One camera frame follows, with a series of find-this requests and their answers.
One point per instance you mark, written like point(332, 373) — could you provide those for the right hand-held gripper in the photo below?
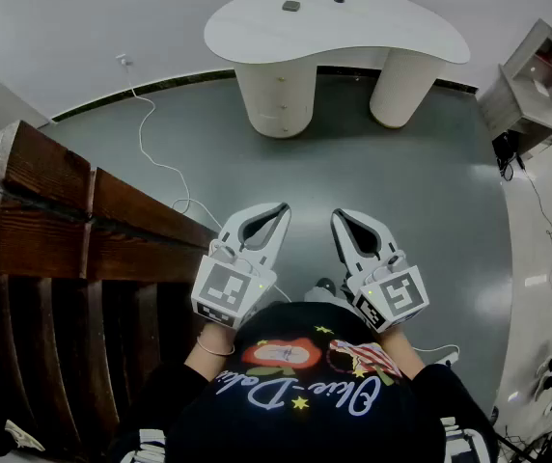
point(401, 297)

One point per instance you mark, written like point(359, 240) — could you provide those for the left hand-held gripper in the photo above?
point(223, 287)

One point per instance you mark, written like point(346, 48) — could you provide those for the white ribbed counter table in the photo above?
point(334, 32)

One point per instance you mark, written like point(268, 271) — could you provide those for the person's right forearm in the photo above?
point(404, 355)

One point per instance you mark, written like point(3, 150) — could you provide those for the person's left forearm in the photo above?
point(211, 362)

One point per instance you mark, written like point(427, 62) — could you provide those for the white power strip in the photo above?
point(449, 357)

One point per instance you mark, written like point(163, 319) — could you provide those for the person's black printed shirt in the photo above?
point(305, 432)

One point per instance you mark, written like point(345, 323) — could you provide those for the white shelf unit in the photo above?
point(517, 99)

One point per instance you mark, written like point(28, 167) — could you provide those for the brown wooden stair railing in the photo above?
point(39, 239)

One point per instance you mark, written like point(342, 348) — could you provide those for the grey square device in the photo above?
point(291, 6)

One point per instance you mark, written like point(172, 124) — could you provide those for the white sneaker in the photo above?
point(22, 436)

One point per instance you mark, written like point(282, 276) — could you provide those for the white wall socket with plug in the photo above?
point(122, 59)

